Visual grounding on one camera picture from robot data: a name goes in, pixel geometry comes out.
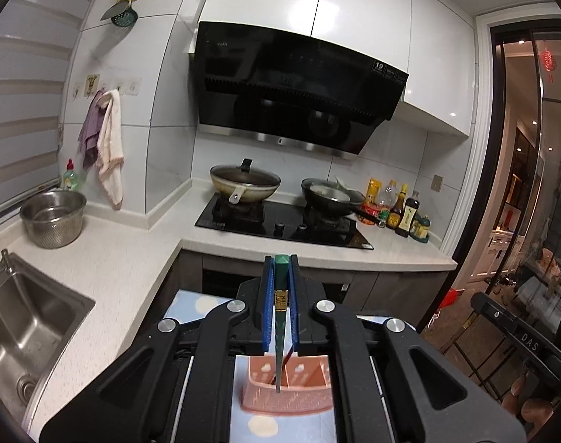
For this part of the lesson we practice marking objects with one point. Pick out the red instant noodle cup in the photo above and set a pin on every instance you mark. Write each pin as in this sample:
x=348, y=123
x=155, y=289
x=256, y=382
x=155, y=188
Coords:
x=372, y=214

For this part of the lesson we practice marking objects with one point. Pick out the wall hook strip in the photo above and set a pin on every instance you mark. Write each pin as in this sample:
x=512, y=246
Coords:
x=92, y=84

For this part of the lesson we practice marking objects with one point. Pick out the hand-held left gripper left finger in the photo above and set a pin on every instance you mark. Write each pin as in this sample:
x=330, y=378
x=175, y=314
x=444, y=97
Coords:
x=267, y=304

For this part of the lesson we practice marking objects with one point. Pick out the beige wok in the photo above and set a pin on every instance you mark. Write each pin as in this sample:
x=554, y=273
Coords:
x=245, y=191

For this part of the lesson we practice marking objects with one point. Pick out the red and black chopstick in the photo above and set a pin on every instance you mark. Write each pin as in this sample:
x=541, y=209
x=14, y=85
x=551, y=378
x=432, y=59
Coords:
x=287, y=355

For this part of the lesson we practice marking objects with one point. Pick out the steel sink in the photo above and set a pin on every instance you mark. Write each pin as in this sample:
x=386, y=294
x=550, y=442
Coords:
x=26, y=332

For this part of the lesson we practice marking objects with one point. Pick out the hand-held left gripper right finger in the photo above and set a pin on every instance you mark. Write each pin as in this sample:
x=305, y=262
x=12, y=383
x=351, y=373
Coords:
x=293, y=304

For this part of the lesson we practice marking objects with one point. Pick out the wall outlet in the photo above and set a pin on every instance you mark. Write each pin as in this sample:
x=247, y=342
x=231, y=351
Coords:
x=437, y=183

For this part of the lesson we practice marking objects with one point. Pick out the steel spatula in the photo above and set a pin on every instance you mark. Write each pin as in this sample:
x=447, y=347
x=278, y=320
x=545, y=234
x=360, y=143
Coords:
x=114, y=10

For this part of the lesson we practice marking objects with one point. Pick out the small green lid jar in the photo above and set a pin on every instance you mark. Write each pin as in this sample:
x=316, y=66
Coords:
x=382, y=222

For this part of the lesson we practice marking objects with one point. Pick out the teal condiment jar set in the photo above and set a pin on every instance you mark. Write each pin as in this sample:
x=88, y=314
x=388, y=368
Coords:
x=421, y=230

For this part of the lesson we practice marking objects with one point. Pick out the white wall cabinet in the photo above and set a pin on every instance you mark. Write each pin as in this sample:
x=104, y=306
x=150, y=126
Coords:
x=354, y=0

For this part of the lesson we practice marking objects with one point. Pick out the dark soy sauce bottle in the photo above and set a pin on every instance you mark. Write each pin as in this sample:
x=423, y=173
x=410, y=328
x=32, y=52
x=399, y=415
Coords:
x=407, y=219

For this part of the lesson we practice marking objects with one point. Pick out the green dish soap bottle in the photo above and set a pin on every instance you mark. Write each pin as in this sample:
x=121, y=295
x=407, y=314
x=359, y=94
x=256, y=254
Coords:
x=70, y=179

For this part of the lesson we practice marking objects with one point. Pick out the purple cloth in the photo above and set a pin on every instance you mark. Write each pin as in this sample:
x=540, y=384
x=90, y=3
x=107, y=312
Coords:
x=90, y=134

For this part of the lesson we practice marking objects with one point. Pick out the red plastic bag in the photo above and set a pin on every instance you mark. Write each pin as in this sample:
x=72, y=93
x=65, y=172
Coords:
x=449, y=297

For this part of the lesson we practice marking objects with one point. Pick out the clear plastic bottle yellow cap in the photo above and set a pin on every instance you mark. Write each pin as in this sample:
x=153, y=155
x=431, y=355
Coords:
x=386, y=196

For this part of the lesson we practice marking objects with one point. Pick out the steel colander bowl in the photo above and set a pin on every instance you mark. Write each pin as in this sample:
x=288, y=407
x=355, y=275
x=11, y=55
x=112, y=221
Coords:
x=54, y=226

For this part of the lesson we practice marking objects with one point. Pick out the window blind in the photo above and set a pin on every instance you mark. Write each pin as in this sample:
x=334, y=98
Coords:
x=26, y=78

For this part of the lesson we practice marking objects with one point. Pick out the black range hood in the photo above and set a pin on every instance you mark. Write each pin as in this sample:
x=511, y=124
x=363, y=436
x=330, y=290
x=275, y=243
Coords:
x=285, y=83

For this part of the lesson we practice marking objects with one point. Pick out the pink towel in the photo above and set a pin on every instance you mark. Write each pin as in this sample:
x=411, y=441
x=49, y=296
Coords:
x=112, y=147

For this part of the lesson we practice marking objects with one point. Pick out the black folding chair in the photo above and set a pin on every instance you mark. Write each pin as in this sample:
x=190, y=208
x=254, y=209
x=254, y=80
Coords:
x=515, y=327

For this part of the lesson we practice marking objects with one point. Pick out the black wok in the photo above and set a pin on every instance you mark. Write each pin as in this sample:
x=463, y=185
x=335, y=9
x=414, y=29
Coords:
x=326, y=205

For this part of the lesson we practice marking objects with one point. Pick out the brown sauce bottle yellow cap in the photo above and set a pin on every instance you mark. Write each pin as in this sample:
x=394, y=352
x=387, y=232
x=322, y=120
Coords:
x=396, y=212

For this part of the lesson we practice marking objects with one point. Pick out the black built-in appliance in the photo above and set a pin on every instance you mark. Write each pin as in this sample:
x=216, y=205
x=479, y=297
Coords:
x=220, y=279

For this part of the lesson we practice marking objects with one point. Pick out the glass sliding door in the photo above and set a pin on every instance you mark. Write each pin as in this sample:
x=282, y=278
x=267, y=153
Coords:
x=525, y=147

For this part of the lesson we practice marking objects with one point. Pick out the pink plastic utensil holder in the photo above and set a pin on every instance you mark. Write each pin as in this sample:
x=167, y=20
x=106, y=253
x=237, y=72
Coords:
x=285, y=401

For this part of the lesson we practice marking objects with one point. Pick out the yellow seasoning packet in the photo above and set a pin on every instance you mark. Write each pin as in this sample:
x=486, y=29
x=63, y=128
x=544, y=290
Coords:
x=373, y=191

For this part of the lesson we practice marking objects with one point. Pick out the black gas stove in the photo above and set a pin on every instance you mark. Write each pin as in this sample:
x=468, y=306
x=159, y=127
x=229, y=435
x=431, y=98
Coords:
x=262, y=230

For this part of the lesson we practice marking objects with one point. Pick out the green and red chopstick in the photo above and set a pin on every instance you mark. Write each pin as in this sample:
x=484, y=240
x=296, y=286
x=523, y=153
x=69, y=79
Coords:
x=281, y=281

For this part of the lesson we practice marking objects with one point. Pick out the chrome sink dispenser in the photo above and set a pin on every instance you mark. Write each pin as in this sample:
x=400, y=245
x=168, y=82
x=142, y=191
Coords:
x=5, y=260

